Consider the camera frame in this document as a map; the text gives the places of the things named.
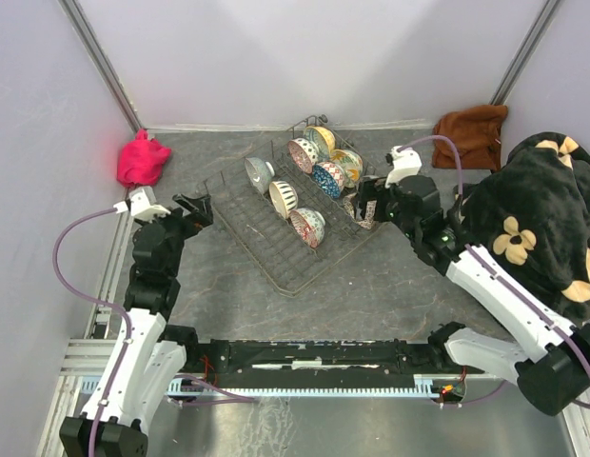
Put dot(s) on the brown cloth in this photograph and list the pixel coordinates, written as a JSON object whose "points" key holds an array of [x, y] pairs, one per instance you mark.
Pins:
{"points": [[476, 133]]}

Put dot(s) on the black striped white bowl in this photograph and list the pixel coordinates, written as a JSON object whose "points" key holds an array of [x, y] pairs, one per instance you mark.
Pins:
{"points": [[284, 198]]}

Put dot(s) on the blue red patterned bowl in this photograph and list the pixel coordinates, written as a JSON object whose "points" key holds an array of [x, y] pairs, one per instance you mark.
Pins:
{"points": [[330, 177]]}

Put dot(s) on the blue cable duct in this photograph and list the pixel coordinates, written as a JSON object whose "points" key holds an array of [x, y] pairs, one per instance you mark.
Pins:
{"points": [[422, 388]]}

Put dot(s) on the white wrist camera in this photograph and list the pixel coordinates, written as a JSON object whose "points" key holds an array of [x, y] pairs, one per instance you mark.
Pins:
{"points": [[405, 163], [142, 205]]}

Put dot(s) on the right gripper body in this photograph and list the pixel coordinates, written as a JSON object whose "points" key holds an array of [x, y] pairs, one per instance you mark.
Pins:
{"points": [[403, 223]]}

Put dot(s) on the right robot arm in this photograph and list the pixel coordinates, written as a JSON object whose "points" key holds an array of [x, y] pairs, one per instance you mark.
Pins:
{"points": [[549, 358]]}

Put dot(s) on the red dotted white bowl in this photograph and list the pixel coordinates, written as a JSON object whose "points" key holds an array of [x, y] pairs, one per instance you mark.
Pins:
{"points": [[304, 153]]}

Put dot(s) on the red patterned green bowl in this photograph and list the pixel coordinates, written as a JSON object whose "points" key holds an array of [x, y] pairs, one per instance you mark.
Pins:
{"points": [[309, 224]]}

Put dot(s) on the pink cloth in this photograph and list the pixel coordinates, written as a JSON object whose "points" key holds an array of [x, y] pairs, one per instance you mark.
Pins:
{"points": [[141, 161]]}

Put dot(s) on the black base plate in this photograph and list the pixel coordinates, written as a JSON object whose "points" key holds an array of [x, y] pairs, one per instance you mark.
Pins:
{"points": [[248, 363]]}

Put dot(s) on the grey blue bowl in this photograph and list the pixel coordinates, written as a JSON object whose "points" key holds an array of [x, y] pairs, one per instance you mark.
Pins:
{"points": [[260, 173]]}

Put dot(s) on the red scale patterned bowl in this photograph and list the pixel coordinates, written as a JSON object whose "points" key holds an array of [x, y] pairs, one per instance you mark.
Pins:
{"points": [[352, 209]]}

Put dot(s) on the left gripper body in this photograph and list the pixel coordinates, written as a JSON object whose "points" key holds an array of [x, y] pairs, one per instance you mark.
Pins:
{"points": [[177, 228]]}

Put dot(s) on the yellow green floral bowl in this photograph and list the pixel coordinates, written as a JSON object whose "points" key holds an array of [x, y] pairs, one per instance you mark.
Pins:
{"points": [[351, 163]]}

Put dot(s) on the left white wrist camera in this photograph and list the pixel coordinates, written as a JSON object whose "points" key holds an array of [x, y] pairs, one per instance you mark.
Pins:
{"points": [[142, 205]]}

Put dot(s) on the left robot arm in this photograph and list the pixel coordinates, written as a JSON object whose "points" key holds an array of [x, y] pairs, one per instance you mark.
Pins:
{"points": [[148, 352]]}

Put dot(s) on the wire dish rack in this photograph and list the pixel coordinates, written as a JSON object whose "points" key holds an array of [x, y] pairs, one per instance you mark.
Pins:
{"points": [[285, 259]]}

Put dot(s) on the yellow teal bowl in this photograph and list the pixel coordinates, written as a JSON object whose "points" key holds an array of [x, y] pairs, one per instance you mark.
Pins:
{"points": [[323, 138]]}

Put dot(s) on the black floral blanket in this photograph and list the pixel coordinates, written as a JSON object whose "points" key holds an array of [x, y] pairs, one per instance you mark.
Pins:
{"points": [[533, 216]]}

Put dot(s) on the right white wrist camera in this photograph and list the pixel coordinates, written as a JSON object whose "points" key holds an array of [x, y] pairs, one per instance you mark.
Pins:
{"points": [[405, 163]]}

